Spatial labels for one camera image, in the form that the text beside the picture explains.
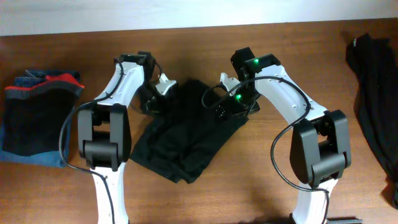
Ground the black red trimmed garment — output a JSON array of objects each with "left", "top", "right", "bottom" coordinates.
[{"left": 2, "top": 72, "right": 84, "bottom": 157}]

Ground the blue jeans stack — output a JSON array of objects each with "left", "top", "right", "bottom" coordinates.
[{"left": 1, "top": 70, "right": 81, "bottom": 167}]

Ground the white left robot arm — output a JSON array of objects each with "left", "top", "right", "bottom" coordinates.
[{"left": 78, "top": 52, "right": 156, "bottom": 223}]

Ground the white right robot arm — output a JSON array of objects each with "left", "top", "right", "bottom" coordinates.
[{"left": 220, "top": 47, "right": 351, "bottom": 224}]

